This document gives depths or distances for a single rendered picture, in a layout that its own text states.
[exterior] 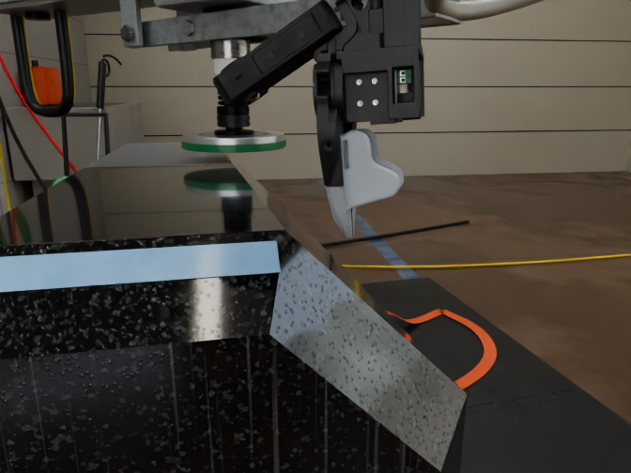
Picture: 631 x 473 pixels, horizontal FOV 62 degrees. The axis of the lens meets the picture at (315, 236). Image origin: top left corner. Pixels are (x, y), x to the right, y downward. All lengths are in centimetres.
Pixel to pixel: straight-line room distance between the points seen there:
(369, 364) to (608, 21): 678
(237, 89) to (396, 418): 40
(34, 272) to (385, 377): 39
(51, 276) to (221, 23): 66
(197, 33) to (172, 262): 66
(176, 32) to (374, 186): 81
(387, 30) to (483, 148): 612
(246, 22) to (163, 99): 488
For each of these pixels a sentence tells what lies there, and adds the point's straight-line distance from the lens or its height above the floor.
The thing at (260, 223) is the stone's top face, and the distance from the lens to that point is 62.
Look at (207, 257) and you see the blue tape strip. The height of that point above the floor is 81.
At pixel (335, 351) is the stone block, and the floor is 71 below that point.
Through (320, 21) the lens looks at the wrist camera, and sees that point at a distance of 44.
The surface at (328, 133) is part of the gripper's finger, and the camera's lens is 41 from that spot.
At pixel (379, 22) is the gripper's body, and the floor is 103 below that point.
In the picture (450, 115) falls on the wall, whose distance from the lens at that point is 634.
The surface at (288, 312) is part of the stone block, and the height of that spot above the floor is 76.
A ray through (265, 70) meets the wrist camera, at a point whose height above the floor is 99.
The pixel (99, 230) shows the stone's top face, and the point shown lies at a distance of 63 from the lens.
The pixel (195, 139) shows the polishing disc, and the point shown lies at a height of 88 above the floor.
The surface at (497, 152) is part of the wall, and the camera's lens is 662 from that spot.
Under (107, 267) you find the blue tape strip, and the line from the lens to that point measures 57.
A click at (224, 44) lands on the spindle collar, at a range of 112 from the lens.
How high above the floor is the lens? 98
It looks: 16 degrees down
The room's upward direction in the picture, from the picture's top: straight up
